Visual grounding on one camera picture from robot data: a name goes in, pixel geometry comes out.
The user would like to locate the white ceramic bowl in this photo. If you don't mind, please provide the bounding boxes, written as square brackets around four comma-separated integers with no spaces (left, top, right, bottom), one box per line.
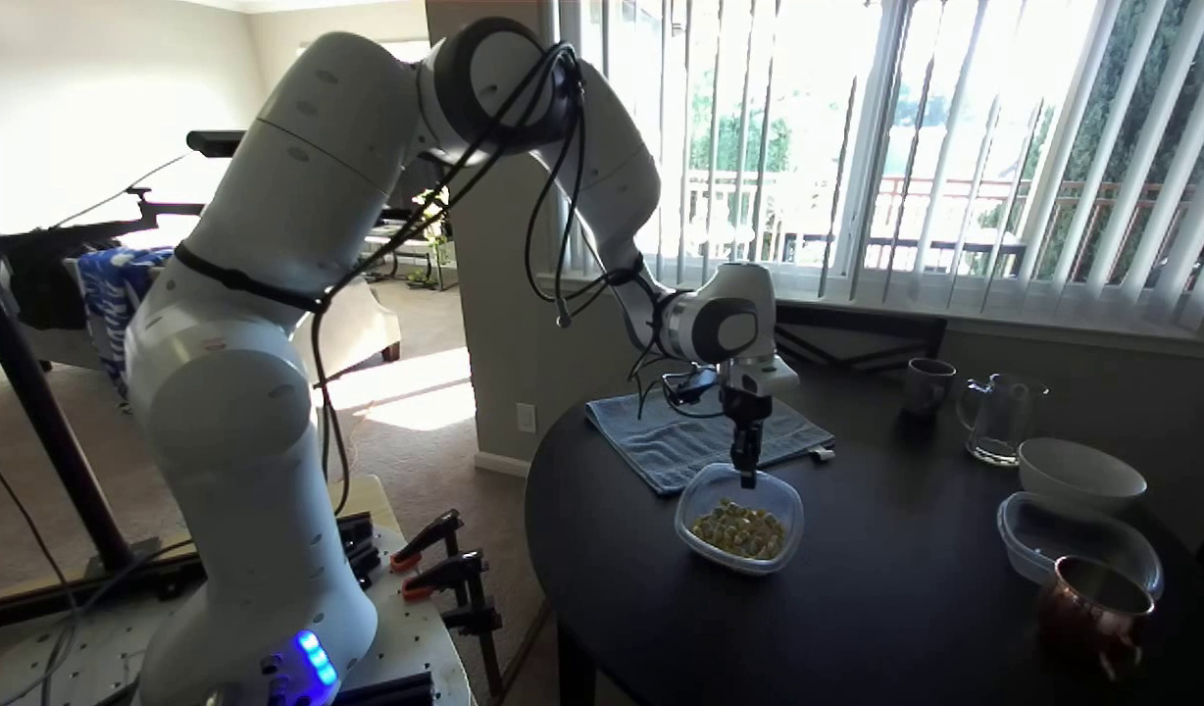
[1016,434,1154,517]

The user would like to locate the orange handled black clamp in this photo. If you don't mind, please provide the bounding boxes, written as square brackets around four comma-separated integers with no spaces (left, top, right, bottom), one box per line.
[387,507,467,575]
[400,545,510,706]

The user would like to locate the clear drinking glass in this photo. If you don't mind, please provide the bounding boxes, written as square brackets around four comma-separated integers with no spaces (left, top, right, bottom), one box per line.
[952,370,1055,469]

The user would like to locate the grey mug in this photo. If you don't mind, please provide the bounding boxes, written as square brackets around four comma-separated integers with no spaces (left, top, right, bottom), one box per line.
[899,351,962,422]

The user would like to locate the robot mounting platform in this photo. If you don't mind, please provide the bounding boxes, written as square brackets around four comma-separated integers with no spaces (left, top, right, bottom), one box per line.
[0,469,484,706]

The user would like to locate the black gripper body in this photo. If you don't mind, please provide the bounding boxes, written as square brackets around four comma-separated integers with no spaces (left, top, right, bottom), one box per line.
[712,364,777,432]

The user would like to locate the copper mug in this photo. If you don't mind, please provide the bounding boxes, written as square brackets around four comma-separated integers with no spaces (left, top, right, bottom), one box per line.
[1037,551,1161,683]

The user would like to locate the yellow candy pile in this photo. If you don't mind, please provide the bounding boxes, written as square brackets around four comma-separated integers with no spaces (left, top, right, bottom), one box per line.
[686,499,794,566]

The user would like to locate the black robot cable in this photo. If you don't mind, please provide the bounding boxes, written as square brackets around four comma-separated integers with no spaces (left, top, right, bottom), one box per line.
[303,43,591,522]

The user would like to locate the clear plastic candy container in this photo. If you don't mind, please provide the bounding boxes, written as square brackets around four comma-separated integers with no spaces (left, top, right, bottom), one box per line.
[671,458,807,579]

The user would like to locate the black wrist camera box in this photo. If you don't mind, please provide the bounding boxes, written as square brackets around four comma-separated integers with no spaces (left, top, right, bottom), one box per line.
[658,364,724,413]

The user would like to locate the blue grey folded towel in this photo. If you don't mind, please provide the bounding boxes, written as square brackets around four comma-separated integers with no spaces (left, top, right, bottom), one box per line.
[579,383,839,502]

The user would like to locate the empty clear plastic container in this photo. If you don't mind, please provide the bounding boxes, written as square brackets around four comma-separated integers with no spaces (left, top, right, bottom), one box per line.
[992,486,1167,601]

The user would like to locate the white vertical window blinds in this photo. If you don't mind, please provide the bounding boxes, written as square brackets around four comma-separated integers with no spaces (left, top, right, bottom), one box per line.
[558,0,1204,336]

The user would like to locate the black camera tripod stand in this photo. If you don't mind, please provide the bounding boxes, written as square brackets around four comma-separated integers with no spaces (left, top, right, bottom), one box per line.
[0,124,250,584]

